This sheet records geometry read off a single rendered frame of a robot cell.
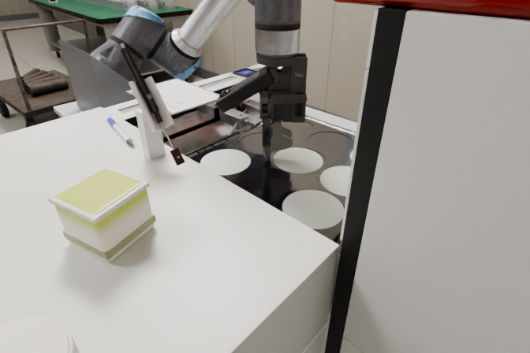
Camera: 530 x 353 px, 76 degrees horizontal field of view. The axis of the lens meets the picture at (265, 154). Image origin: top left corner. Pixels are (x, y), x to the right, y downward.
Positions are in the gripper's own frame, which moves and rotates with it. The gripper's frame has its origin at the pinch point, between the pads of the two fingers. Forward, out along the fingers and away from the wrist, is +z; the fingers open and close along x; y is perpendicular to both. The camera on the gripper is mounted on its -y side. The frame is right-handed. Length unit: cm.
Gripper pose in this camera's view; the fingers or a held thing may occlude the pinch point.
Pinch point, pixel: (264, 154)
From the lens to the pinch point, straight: 67.7
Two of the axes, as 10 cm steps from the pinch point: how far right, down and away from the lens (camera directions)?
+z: 0.0, 8.7, 5.0
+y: 10.0, 0.0, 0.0
